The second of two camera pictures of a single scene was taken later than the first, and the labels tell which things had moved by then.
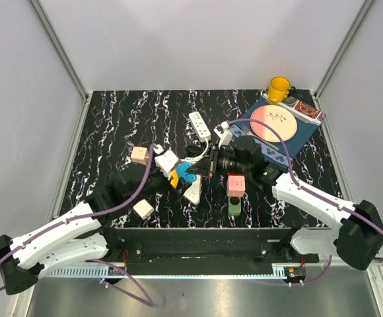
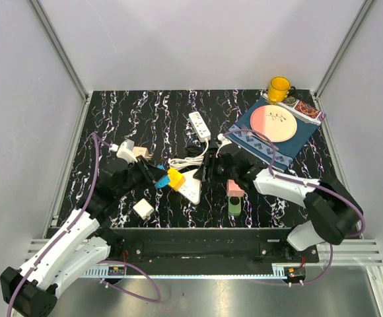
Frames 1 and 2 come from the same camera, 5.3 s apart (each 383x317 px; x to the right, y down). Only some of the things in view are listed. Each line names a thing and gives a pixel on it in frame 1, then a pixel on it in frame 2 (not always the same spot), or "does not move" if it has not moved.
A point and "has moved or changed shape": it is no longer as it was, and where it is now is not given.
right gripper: x=203 y=167 → x=199 y=174
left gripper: x=168 y=190 → x=150 y=172
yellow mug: x=279 y=88 does not move
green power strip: x=234 y=208 does not move
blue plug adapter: x=181 y=173 has moved or changed shape
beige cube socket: x=140 y=155 does not move
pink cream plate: x=280 y=119 does not move
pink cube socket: x=236 y=185 does not move
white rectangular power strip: x=200 y=127 does not move
